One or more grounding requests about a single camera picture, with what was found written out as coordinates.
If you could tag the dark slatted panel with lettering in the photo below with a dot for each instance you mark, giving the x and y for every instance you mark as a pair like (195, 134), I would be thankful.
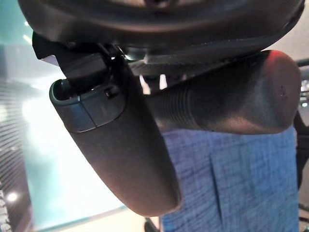
(12, 169)

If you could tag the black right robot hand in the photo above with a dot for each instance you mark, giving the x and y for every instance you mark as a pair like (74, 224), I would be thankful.
(125, 154)

